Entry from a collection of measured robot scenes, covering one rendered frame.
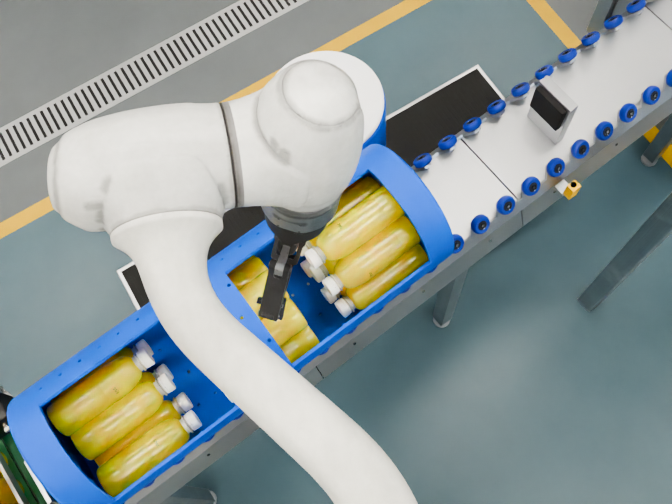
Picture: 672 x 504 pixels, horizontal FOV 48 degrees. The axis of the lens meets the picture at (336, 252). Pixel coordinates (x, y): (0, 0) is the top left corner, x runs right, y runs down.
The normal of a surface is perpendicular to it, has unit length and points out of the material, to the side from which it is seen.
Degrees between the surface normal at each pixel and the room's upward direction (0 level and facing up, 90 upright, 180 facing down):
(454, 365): 0
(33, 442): 3
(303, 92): 6
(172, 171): 22
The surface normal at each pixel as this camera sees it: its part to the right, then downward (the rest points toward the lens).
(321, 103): 0.20, -0.26
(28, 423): -0.23, -0.53
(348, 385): -0.06, -0.33
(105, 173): 0.11, 0.06
